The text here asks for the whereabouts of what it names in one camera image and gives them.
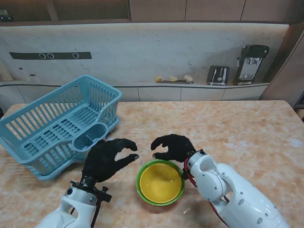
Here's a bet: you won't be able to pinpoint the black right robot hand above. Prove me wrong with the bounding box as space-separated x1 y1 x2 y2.
151 134 197 163

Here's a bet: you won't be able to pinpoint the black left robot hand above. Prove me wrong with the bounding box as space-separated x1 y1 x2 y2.
82 138 140 183

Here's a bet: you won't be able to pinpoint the yellow plastic bowl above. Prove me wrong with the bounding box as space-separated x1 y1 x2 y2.
139 163 182 202

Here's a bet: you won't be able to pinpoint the green plastic bowl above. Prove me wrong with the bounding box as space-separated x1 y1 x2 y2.
135 159 185 207

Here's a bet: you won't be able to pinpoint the grey counter with drawers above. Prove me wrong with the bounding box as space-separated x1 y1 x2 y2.
0 80 271 105

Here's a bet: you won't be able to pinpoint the dark cutting board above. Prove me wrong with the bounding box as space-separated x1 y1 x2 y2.
159 80 194 84

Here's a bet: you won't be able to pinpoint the light blue plastic dish rack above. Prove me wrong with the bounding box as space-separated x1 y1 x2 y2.
0 75 123 181

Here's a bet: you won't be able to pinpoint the black silver toaster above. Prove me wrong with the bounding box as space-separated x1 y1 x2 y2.
206 65 230 86

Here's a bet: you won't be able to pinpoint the black silver coffee machine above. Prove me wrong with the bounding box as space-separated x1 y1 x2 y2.
233 42 270 86

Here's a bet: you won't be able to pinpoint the dark furniture piece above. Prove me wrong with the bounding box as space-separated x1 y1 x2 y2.
294 91 304 119

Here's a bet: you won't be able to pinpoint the red right wrist cable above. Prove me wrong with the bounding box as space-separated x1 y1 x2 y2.
183 155 199 190

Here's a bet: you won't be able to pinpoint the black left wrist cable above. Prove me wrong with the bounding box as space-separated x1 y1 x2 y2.
91 192 103 228

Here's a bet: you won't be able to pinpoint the black wall socket rail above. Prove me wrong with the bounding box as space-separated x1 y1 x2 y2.
9 51 92 60

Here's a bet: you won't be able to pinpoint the wooden wall cabinets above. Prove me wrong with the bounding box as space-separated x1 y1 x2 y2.
0 0 304 24

